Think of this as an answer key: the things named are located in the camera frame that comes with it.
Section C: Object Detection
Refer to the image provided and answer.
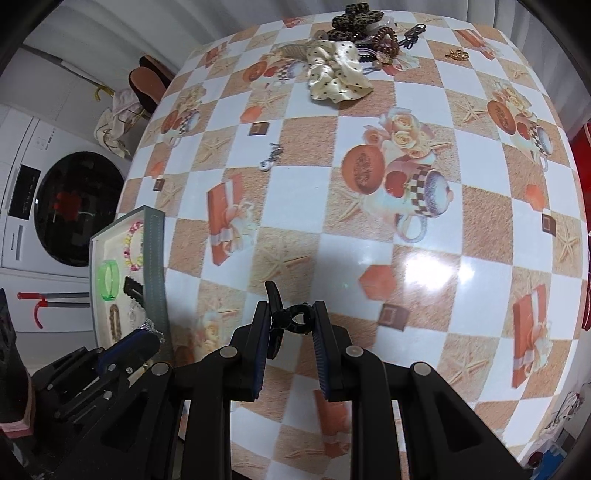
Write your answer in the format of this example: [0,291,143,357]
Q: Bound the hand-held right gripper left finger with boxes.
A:
[51,302,271,480]

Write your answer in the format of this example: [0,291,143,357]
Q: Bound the black hair claw clip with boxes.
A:
[264,280,319,358]

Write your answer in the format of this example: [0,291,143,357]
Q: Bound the leopard print scrunchie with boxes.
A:
[327,4,382,41]

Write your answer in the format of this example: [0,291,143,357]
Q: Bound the blue plastic stool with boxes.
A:
[538,450,566,472]

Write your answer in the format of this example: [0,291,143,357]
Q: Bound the brown chair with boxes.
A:
[128,54,175,116]

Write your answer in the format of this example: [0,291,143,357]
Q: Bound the red hooked handle stick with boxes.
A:
[17,291,90,329]

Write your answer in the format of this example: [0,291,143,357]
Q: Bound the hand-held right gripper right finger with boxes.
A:
[313,301,534,480]

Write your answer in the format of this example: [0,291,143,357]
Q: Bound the black carabiner clip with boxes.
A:
[398,23,426,49]

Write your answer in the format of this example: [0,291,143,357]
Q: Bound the silver keychain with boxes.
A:
[139,316,166,342]

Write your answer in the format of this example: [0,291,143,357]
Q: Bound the brown beaded bracelet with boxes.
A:
[107,305,123,344]

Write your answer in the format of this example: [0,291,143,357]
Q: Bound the white stick yellow hook handle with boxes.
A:
[21,44,114,103]

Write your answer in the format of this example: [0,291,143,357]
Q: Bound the green bangle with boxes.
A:
[98,260,120,303]

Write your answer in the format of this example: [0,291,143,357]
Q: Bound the white pink cloth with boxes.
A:
[545,392,583,439]

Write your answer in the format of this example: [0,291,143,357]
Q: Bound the red plastic chair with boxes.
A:
[569,117,591,185]

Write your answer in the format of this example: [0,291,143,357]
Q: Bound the cream polka dot scrunchie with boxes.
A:
[307,39,374,102]

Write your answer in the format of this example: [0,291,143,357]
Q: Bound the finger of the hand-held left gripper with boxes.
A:
[96,330,162,373]

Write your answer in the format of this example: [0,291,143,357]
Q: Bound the black comb hair clip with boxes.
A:
[122,276,145,308]

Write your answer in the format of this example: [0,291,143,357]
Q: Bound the brown spiral hair ties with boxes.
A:
[367,27,399,51]

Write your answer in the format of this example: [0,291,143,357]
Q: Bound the white washing machine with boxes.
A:
[0,104,127,280]

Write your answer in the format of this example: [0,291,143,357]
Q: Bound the floral bead bracelet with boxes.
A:
[121,220,145,273]

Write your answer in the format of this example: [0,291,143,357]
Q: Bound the cream cloth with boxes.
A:
[93,89,144,160]

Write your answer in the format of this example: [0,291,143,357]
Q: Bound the grey jewelry tray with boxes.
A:
[89,206,176,365]

